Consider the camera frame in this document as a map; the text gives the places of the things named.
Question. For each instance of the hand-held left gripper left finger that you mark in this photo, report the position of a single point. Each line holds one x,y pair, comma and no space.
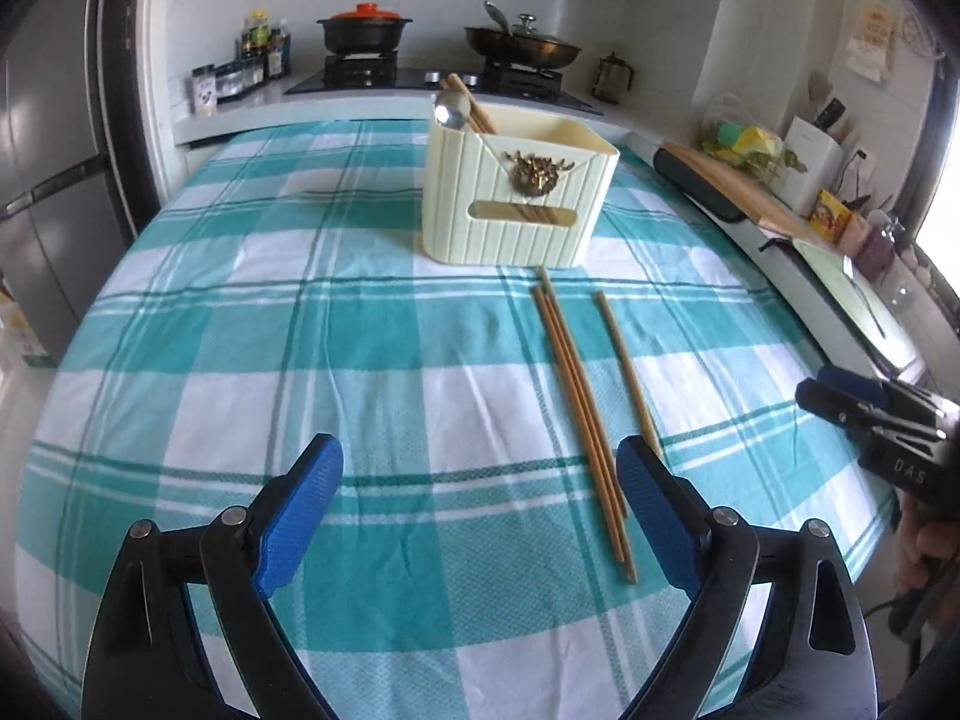
300,510

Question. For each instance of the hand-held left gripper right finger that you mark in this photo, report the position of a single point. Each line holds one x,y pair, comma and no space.
660,517

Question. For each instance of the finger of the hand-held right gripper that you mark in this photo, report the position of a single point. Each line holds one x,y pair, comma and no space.
832,405
851,382

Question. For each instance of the cream ribbed utensil holder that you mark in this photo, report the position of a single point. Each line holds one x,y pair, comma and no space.
465,195

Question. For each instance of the person's right hand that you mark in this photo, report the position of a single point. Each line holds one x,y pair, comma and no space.
926,540

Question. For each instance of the metal fork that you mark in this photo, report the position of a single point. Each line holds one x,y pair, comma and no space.
862,296

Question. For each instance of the green cutting board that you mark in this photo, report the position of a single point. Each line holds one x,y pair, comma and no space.
840,292

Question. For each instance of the purple soap dispenser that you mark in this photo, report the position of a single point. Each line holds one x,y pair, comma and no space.
876,251

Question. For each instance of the teal plaid tablecloth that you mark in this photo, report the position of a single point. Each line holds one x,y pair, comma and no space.
300,360

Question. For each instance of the yellow box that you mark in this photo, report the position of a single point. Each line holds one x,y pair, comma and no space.
831,214

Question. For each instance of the wooden cutting board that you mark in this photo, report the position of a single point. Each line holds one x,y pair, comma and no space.
750,195

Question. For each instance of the white knife block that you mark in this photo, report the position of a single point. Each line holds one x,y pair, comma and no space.
814,161

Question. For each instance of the window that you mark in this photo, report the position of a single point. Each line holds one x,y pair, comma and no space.
943,165

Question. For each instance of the black flat tray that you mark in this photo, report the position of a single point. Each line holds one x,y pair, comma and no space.
697,187

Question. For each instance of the yellow green plastic bag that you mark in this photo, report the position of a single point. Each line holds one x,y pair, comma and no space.
742,139

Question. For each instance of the french press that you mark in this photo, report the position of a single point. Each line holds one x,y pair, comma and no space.
615,79

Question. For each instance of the grey refrigerator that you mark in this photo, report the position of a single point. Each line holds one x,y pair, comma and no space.
52,165

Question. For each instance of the row of spice jars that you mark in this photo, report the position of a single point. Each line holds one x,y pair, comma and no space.
225,86

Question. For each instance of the black gas stove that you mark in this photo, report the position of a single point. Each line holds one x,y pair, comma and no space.
420,82

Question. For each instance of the wok with glass lid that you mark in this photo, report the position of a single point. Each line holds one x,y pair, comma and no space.
525,51

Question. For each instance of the green label sauce bottle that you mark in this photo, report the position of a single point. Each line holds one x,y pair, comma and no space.
257,34

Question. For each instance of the black pot with orange lid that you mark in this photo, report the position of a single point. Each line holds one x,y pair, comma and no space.
360,34

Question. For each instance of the metal ladle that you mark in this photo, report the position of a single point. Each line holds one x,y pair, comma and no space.
496,15

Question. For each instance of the white wall outlet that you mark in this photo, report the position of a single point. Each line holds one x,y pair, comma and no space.
860,165

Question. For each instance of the hanging wall calendar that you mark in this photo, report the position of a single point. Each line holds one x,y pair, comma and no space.
871,34

